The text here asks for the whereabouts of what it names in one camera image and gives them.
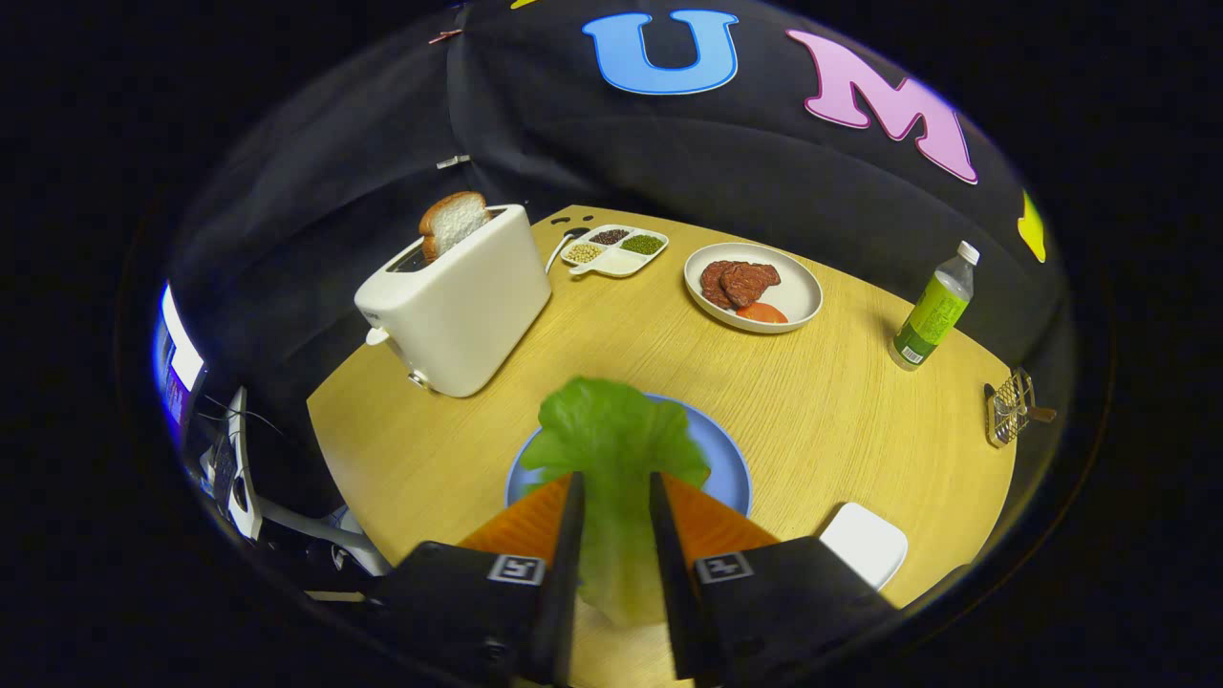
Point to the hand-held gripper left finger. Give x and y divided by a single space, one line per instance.
568 573

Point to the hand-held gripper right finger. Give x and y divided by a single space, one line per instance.
669 573

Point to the green lettuce leaf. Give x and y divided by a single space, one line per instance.
616 449

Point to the bread slice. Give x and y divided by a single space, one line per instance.
454 220

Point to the blue plate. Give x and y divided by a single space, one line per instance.
721 468

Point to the white square plate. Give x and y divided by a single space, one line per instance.
865 545

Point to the red tomato slice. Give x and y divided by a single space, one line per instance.
761 313

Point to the white toaster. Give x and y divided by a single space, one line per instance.
468 306

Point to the brown meat slice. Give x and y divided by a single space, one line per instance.
750 282
712 284

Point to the round white plate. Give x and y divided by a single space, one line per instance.
798 287

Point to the white compartment dish with beans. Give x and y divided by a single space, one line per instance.
621 260

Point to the green label plastic bottle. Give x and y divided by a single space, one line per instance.
932 315

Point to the white clip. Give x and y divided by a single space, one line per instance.
453 161

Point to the computer monitor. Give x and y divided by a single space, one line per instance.
177 354

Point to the pink clip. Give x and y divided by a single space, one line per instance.
445 36

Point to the white frame stand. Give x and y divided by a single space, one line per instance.
244 478

